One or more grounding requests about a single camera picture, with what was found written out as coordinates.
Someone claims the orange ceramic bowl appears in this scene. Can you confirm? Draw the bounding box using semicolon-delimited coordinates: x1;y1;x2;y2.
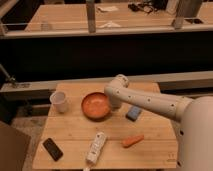
81;92;110;120

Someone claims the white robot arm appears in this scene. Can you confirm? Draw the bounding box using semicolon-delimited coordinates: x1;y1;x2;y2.
104;74;213;171

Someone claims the blue sponge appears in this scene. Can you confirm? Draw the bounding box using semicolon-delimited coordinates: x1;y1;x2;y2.
125;106;142;121

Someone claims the orange carrot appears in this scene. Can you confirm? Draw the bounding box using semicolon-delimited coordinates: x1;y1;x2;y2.
122;135;144;148

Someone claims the white plastic cup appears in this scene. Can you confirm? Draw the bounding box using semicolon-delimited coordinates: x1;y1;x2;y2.
50;91;68;113

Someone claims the black smartphone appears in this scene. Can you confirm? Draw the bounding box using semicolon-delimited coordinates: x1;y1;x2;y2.
43;138;63;161

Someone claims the white crumpled paper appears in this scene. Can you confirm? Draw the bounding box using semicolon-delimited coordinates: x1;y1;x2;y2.
98;21;121;28

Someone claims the white paper sheet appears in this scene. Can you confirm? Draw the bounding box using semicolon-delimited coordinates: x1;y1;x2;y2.
97;6;119;12

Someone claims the clear plastic bottle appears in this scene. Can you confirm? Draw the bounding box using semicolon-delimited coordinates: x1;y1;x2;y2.
41;20;52;31

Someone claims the brown cardboard box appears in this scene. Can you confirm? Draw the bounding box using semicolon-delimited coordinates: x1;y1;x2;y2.
0;121;30;171

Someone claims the black phone on back table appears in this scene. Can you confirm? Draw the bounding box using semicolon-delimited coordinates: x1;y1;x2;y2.
185;18;203;24

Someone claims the black cable bundle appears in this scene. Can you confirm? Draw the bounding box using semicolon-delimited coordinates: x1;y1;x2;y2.
127;1;160;14

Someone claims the grey metal post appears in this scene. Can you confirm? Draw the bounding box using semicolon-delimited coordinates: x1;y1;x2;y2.
86;0;96;33
172;0;203;29

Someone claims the metal clamp bracket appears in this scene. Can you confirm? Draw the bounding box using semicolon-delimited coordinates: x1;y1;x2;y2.
0;64;30;90

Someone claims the grey metal post right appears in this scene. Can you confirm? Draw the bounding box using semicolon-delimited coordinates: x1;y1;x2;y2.
172;0;203;29

